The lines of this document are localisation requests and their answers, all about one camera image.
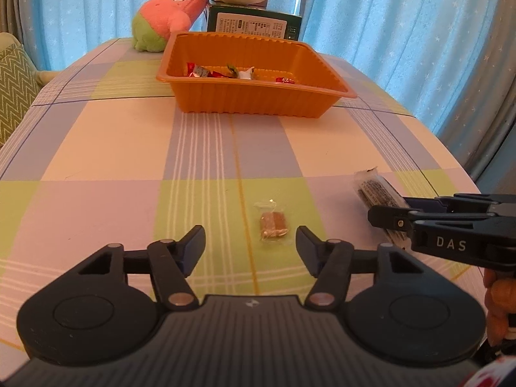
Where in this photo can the person's right hand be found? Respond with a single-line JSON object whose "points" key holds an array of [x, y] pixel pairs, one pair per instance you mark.
{"points": [[500, 301]]}

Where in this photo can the white green snack packet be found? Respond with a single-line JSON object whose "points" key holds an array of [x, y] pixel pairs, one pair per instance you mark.
{"points": [[246, 74]]}

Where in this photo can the pink starfish plush toy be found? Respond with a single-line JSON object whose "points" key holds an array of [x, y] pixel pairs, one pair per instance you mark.
{"points": [[157, 20]]}

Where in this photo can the green tea box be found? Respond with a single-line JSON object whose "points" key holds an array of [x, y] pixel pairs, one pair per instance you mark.
{"points": [[250, 20]]}

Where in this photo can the right blue star curtain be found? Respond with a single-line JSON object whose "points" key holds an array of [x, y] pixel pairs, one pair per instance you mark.
{"points": [[451, 63]]}

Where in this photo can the red white wrapped candy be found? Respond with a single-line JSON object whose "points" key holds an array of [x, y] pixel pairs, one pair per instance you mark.
{"points": [[197, 71]]}

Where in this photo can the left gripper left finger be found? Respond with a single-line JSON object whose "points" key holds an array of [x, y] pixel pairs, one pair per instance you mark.
{"points": [[169, 263]]}

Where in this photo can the orange plastic tray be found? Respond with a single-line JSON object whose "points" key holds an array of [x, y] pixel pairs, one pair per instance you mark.
{"points": [[318, 85]]}

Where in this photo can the checkered tablecloth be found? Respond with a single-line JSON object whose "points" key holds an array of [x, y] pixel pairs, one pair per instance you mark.
{"points": [[104, 155]]}

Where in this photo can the left blue star curtain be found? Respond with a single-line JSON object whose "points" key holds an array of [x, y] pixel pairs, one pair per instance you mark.
{"points": [[56, 33]]}

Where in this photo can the brown candy clear wrapper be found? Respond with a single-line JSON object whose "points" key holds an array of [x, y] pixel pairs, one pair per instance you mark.
{"points": [[273, 222]]}

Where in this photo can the green wrapped candy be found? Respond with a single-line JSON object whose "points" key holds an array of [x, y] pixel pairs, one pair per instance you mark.
{"points": [[233, 71]]}

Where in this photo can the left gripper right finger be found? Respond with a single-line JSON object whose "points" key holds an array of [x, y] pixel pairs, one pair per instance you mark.
{"points": [[332, 263]]}

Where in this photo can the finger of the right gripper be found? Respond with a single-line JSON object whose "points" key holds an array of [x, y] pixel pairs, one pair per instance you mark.
{"points": [[450, 220], [459, 201]]}

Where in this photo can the green zigzag cushion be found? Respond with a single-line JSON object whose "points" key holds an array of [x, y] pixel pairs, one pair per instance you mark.
{"points": [[17, 91]]}

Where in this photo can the light green sofa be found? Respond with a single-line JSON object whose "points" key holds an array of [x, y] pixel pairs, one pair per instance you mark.
{"points": [[41, 77]]}

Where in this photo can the clear black seaweed packet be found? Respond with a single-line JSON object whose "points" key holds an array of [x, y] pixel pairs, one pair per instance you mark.
{"points": [[374, 190]]}

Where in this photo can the blue star curtain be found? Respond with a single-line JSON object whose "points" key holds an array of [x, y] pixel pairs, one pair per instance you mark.
{"points": [[56, 33], [451, 63]]}

